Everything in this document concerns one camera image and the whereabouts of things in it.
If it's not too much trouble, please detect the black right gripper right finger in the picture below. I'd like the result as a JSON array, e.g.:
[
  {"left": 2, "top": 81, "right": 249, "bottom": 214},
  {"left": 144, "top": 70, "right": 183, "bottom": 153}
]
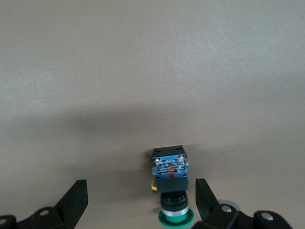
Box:
[{"left": 193, "top": 177, "right": 295, "bottom": 229}]

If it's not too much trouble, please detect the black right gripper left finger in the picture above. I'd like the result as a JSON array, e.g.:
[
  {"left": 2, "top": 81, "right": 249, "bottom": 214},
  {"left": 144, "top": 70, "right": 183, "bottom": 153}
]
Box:
[{"left": 0, "top": 179, "right": 89, "bottom": 229}]

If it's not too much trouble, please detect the green push button switch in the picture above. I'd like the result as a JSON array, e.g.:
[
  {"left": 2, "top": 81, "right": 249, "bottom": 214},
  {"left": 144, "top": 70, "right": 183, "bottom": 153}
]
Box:
[{"left": 150, "top": 147, "right": 195, "bottom": 229}]

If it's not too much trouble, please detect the brown table cover sheet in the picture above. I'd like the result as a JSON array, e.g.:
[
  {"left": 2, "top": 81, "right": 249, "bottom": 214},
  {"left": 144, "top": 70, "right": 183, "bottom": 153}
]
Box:
[{"left": 0, "top": 0, "right": 305, "bottom": 229}]

